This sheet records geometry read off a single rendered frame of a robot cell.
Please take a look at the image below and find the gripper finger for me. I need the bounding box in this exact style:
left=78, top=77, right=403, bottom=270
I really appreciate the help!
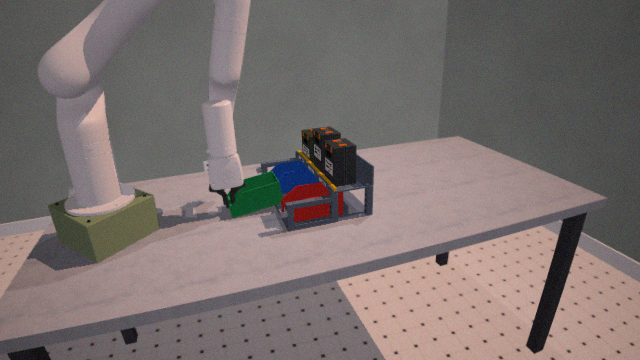
left=229, top=180, right=246, bottom=204
left=209, top=185, right=229, bottom=208

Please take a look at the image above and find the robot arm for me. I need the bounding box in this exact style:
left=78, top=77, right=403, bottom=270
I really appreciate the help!
left=38, top=0, right=250, bottom=217

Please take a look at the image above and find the dark grey metal bin rack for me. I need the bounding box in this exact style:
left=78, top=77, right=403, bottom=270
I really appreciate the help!
left=256, top=151, right=374, bottom=232

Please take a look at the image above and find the green bin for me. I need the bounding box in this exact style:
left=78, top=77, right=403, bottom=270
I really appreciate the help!
left=227, top=171, right=283, bottom=218

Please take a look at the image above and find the yellow flat bar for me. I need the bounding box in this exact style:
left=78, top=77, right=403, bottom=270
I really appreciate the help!
left=298, top=150, right=337, bottom=191

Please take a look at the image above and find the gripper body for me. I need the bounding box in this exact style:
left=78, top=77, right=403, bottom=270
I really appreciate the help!
left=208, top=153, right=243, bottom=190

